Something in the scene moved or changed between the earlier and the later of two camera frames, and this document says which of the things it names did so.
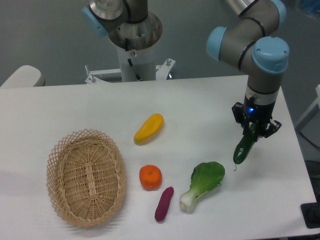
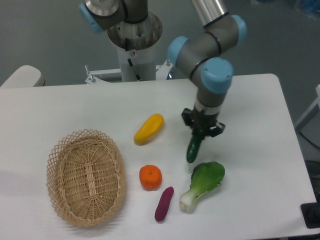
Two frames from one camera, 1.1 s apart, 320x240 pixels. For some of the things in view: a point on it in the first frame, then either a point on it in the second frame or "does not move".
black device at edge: (310, 213) does not move
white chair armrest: (27, 76) does not move
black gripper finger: (237, 109) -> (187, 115)
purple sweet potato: (162, 209) does not move
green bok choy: (205, 177) does not move
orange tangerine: (150, 177) does not move
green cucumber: (245, 145) -> (193, 147)
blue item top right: (311, 6) does not move
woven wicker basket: (86, 177) does not move
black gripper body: (260, 113) -> (203, 122)
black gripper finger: (273, 129) -> (216, 130)
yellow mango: (152, 125) does not move
